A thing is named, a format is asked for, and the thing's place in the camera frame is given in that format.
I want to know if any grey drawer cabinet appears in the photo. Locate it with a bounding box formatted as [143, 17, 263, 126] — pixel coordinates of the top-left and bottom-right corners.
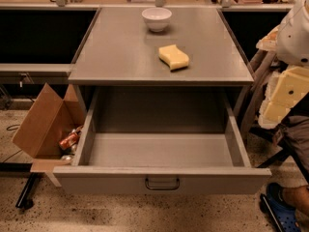
[68, 6, 255, 137]

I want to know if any open grey top drawer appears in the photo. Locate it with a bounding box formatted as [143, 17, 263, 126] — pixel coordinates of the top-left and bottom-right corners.
[54, 87, 271, 194]

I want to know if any yellow sponge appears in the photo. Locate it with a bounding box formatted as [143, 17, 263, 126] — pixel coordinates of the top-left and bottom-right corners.
[158, 44, 189, 71]

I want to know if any blue shoe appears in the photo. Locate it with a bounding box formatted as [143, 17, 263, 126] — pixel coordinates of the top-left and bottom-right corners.
[260, 183, 301, 232]

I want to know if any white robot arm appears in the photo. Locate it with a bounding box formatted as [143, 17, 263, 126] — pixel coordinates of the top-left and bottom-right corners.
[258, 0, 309, 129]

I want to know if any brown cardboard box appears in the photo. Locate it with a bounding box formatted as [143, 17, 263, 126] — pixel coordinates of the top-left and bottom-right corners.
[13, 83, 86, 173]

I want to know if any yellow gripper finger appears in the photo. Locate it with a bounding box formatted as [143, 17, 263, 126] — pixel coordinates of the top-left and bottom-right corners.
[263, 66, 309, 124]

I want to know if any white bowl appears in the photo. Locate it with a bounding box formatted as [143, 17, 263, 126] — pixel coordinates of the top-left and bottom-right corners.
[142, 7, 172, 32]

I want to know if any silver can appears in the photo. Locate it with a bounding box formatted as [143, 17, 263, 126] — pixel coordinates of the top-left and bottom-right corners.
[61, 155, 73, 162]

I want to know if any black table leg base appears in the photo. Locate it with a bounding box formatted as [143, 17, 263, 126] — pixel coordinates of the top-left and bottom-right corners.
[15, 173, 40, 210]

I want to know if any black drawer handle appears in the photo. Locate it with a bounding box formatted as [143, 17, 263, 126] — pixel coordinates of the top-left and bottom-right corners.
[145, 178, 181, 191]

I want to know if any red soda can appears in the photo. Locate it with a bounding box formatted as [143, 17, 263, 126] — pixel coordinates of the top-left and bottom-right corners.
[59, 131, 79, 150]

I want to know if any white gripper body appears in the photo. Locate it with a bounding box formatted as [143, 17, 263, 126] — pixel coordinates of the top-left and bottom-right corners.
[288, 93, 309, 120]

